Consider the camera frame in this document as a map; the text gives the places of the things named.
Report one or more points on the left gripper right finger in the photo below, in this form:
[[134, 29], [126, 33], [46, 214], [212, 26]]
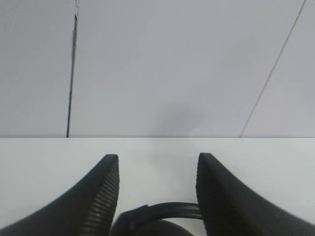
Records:
[[230, 208]]

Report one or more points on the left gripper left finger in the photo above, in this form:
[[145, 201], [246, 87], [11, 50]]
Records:
[[86, 209]]

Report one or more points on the black round teapot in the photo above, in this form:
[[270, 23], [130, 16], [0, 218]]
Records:
[[152, 220]]

